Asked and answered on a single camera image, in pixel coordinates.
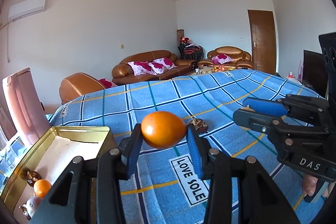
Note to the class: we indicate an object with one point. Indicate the floral pillow on armchair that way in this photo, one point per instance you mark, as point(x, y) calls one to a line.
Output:
point(221, 59)

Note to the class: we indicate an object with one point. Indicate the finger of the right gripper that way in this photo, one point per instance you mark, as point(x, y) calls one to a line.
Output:
point(270, 125)
point(267, 105)

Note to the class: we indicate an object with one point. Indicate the brown leather armchair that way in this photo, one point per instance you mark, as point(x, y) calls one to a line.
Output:
point(242, 59)

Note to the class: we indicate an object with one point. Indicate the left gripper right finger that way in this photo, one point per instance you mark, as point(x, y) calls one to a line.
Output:
point(212, 164)

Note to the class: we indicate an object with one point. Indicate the brown wooden door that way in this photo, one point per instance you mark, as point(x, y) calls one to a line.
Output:
point(263, 40)

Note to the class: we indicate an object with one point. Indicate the brown leather three-seat sofa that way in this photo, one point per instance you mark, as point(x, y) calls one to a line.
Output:
point(123, 74)

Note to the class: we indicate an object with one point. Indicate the stacked chairs with red items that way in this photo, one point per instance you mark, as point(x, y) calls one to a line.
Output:
point(189, 50)

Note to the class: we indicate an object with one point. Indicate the right hand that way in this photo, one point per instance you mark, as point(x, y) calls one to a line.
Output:
point(309, 184)

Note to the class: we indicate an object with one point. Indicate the near brown leather chair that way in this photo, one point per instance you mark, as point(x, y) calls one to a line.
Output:
point(79, 84)

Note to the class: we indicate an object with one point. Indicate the pink electric kettle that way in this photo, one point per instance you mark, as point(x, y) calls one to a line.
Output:
point(25, 107)

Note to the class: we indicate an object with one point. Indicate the dark glossy passion fruit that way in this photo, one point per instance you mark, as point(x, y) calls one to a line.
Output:
point(32, 177)

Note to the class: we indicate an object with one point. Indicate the white wall air conditioner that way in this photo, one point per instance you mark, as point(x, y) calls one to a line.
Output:
point(25, 9)

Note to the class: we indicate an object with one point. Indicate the gold metal tin tray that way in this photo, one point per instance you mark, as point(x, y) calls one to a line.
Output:
point(49, 156)

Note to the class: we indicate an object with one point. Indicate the floral pillow left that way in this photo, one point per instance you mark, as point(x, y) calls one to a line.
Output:
point(141, 68)

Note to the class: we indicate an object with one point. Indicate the small yellow fruit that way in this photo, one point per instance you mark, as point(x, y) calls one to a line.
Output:
point(247, 108)

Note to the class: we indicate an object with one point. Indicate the wrinkled brown passion fruit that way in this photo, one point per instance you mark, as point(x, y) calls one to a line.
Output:
point(25, 211)

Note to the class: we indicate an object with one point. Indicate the orange tangerine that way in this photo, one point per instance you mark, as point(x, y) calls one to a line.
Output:
point(41, 188)
point(162, 129)

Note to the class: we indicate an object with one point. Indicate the brown dried fruit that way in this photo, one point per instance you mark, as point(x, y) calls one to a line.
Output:
point(200, 125)

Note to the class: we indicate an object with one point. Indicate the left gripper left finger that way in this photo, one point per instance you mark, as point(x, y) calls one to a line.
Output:
point(117, 164)

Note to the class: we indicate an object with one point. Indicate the purple round radish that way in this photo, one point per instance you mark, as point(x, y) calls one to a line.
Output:
point(32, 205)

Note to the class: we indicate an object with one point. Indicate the black television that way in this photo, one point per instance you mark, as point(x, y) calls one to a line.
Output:
point(314, 74)

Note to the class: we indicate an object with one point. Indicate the floral pillow right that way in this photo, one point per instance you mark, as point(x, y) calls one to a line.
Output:
point(162, 65)

